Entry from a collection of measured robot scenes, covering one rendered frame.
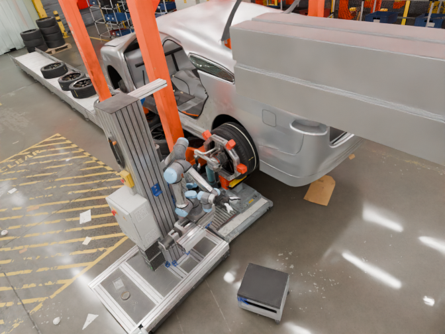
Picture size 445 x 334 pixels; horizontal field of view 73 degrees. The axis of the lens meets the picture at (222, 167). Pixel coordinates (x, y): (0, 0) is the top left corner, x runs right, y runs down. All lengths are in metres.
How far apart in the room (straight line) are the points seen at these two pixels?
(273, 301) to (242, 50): 2.61
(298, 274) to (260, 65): 3.12
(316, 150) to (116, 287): 2.40
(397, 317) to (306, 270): 0.87
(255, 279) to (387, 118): 2.73
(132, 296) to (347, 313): 2.05
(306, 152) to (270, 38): 2.50
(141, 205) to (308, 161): 1.55
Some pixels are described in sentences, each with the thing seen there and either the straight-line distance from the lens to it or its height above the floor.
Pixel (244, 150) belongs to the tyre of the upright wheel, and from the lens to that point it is 3.26.
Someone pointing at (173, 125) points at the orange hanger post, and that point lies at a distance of 3.45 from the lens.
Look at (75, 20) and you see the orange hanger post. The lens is 4.86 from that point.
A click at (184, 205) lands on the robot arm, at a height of 1.07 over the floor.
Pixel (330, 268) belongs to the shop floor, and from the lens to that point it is 3.53.
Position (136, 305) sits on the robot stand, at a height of 0.21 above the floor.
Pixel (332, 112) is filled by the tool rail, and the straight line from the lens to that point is 0.39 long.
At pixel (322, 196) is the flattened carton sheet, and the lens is 4.19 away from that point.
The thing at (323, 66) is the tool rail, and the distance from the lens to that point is 0.37.
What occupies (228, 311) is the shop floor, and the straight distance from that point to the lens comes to 3.27.
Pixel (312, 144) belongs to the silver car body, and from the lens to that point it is 2.83.
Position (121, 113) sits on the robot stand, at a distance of 2.28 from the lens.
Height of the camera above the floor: 2.93
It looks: 38 degrees down
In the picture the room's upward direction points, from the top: 9 degrees counter-clockwise
